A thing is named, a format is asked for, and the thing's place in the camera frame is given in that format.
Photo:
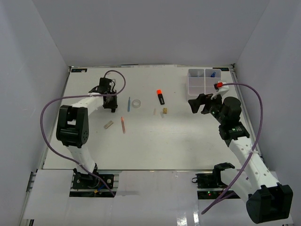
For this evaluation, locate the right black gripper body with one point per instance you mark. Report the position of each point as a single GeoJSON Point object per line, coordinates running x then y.
{"type": "Point", "coordinates": [213, 107]}

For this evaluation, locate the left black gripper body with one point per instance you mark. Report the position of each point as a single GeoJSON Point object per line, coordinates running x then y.
{"type": "Point", "coordinates": [113, 103]}

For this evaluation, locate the orange black highlighter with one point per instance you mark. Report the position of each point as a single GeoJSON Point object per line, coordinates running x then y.
{"type": "Point", "coordinates": [160, 97]}

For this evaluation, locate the orange pen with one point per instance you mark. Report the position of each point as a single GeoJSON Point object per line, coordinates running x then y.
{"type": "Point", "coordinates": [123, 125]}

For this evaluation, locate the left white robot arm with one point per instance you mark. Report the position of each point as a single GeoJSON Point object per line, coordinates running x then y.
{"type": "Point", "coordinates": [73, 122]}

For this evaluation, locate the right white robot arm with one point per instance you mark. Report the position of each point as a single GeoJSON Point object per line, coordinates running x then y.
{"type": "Point", "coordinates": [265, 197]}

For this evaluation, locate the white compartment organizer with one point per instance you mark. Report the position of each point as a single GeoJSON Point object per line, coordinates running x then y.
{"type": "Point", "coordinates": [199, 81]}

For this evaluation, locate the light blue pen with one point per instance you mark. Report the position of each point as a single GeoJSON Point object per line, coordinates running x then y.
{"type": "Point", "coordinates": [129, 105]}

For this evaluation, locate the small wooden block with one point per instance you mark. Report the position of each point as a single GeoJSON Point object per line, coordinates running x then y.
{"type": "Point", "coordinates": [165, 110]}

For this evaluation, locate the clear tape roll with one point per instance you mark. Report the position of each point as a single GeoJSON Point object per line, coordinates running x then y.
{"type": "Point", "coordinates": [136, 103]}

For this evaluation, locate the blue corner label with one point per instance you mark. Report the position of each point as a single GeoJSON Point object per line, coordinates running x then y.
{"type": "Point", "coordinates": [78, 70]}

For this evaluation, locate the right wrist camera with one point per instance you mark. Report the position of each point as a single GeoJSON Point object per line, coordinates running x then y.
{"type": "Point", "coordinates": [221, 89]}

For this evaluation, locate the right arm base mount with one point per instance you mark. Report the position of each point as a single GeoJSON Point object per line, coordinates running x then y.
{"type": "Point", "coordinates": [207, 188]}

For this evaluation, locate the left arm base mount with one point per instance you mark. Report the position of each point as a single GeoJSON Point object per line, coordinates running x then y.
{"type": "Point", "coordinates": [87, 186]}

